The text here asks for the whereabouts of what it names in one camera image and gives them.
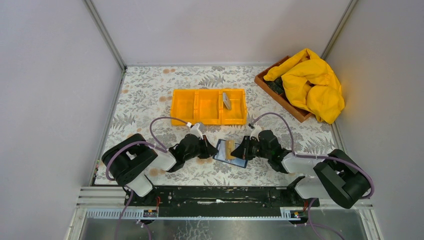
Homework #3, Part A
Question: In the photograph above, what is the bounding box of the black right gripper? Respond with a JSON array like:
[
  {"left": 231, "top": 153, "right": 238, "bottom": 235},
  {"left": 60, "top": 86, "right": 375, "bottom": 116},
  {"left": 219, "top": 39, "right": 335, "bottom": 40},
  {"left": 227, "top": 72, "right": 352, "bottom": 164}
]
[{"left": 230, "top": 135, "right": 271, "bottom": 161}]

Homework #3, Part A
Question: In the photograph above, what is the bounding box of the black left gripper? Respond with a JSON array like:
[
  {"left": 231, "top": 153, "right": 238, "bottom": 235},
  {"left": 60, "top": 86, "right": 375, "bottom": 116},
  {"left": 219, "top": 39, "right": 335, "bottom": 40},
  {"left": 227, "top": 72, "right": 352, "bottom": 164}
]
[{"left": 183, "top": 135, "right": 218, "bottom": 162}]

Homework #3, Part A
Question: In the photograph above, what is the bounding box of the blue leather card holder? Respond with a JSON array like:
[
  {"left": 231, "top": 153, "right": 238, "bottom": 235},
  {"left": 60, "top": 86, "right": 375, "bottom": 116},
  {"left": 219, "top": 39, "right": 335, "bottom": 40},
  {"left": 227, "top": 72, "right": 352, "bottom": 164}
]
[{"left": 212, "top": 139, "right": 248, "bottom": 169}]

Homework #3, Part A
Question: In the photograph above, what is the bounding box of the orange credit card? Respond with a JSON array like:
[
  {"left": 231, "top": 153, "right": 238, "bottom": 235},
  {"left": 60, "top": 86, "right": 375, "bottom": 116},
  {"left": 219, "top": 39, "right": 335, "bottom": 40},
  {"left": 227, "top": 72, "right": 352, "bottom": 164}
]
[{"left": 224, "top": 140, "right": 236, "bottom": 161}]

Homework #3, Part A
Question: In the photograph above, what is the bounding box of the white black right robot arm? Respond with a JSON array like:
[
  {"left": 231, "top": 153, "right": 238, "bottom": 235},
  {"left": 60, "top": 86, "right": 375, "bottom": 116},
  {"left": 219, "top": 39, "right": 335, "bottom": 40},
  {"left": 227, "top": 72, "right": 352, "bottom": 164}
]
[{"left": 230, "top": 130, "right": 374, "bottom": 209}]

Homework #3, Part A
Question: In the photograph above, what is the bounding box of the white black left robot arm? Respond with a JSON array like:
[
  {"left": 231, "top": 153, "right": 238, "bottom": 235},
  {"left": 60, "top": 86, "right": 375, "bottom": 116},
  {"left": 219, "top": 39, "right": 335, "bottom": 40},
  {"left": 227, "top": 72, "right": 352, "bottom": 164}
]
[{"left": 101, "top": 133, "right": 218, "bottom": 206}]

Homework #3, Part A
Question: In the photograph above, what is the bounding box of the yellow plastic bin right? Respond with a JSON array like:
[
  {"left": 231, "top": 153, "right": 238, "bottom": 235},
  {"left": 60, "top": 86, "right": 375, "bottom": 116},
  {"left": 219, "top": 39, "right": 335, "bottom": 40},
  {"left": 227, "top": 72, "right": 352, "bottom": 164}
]
[{"left": 221, "top": 88, "right": 248, "bottom": 125}]

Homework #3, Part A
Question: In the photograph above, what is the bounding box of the yellow plastic bin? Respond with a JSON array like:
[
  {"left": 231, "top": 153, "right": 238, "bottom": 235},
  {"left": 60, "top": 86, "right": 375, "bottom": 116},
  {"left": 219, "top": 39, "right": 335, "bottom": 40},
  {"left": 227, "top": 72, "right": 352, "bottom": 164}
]
[
  {"left": 170, "top": 89, "right": 198, "bottom": 124},
  {"left": 221, "top": 88, "right": 248, "bottom": 125}
]

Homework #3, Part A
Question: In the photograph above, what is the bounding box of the yellow plastic bin left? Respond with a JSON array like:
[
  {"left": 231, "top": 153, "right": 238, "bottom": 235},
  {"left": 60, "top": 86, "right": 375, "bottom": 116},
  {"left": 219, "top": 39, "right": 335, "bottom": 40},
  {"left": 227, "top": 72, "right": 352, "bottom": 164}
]
[{"left": 170, "top": 89, "right": 198, "bottom": 124}]

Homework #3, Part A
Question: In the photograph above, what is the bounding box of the brown wooden tray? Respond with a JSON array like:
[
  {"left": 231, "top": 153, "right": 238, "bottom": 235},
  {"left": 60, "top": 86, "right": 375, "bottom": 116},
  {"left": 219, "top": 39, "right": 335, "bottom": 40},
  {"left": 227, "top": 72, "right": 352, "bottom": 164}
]
[{"left": 254, "top": 55, "right": 313, "bottom": 123}]

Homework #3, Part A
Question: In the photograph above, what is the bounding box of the yellow cloth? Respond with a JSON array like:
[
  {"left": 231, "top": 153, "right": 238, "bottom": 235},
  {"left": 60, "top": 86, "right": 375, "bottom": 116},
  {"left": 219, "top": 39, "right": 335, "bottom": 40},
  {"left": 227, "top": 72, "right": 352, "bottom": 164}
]
[{"left": 263, "top": 48, "right": 345, "bottom": 124}]

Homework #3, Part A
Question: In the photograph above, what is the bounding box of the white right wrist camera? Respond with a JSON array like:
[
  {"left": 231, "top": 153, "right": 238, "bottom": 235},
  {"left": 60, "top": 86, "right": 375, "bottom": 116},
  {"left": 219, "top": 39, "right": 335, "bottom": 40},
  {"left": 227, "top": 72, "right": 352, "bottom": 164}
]
[{"left": 248, "top": 123, "right": 263, "bottom": 139}]

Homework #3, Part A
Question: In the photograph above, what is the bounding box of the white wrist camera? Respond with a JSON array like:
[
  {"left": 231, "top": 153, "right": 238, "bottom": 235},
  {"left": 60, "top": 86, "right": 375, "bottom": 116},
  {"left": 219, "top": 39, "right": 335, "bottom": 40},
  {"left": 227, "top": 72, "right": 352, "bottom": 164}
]
[
  {"left": 248, "top": 123, "right": 263, "bottom": 139},
  {"left": 186, "top": 122, "right": 205, "bottom": 139}
]

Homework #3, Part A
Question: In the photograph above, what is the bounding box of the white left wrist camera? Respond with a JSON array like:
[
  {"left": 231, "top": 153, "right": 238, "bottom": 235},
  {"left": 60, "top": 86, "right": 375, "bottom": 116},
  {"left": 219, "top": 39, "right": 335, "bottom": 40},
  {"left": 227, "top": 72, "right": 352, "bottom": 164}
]
[{"left": 186, "top": 122, "right": 205, "bottom": 139}]

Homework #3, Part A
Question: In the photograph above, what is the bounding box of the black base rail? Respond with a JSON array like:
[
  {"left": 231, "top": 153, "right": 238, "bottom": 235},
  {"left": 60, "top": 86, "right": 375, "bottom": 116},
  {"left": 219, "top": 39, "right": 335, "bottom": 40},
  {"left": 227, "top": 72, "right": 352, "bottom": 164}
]
[{"left": 124, "top": 185, "right": 320, "bottom": 218}]

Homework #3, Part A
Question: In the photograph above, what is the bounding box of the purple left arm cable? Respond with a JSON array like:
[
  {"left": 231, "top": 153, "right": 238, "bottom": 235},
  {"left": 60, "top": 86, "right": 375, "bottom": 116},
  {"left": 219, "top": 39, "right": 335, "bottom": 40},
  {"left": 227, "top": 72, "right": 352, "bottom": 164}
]
[{"left": 105, "top": 116, "right": 191, "bottom": 181}]

